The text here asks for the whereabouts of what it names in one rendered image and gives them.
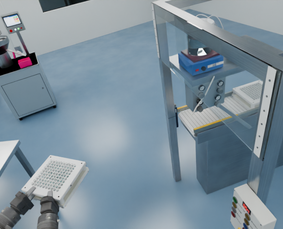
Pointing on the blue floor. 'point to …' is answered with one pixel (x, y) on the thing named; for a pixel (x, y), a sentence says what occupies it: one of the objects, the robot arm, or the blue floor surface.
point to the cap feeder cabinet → (24, 87)
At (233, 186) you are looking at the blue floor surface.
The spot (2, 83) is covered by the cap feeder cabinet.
